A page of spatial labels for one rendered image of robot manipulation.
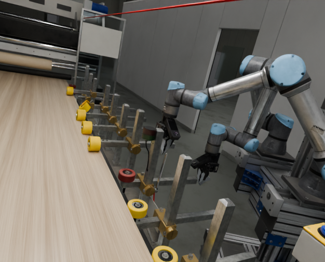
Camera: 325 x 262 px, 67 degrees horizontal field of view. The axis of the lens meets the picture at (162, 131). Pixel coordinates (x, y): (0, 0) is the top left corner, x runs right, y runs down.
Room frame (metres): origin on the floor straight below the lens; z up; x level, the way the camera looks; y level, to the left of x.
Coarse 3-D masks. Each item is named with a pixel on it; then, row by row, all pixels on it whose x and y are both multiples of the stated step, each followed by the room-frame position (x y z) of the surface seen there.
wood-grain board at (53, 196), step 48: (0, 96) 1.79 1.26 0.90; (48, 96) 2.10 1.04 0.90; (0, 144) 1.06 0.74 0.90; (48, 144) 1.18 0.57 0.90; (0, 192) 0.73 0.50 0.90; (48, 192) 0.78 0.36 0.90; (96, 192) 0.85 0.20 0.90; (0, 240) 0.53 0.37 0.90; (48, 240) 0.57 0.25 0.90; (96, 240) 0.61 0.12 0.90
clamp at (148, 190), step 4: (140, 176) 1.12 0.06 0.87; (140, 180) 1.09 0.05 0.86; (140, 184) 1.08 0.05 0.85; (144, 184) 1.05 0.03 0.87; (152, 184) 1.07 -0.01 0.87; (140, 188) 1.07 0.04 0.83; (144, 188) 1.04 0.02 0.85; (148, 188) 1.03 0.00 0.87; (152, 188) 1.04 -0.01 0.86; (144, 192) 1.03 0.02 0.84; (148, 192) 1.03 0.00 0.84; (152, 192) 1.04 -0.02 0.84
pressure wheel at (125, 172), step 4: (124, 168) 1.09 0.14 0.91; (120, 172) 1.05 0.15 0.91; (124, 172) 1.06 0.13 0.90; (128, 172) 1.06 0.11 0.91; (132, 172) 1.07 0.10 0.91; (120, 176) 1.03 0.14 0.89; (124, 176) 1.02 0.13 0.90; (128, 176) 1.03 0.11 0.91; (132, 176) 1.04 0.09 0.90; (120, 180) 1.03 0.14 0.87; (124, 180) 1.02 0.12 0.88; (128, 180) 1.02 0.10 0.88; (132, 180) 1.04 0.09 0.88; (124, 188) 1.06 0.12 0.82; (124, 192) 1.06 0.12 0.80
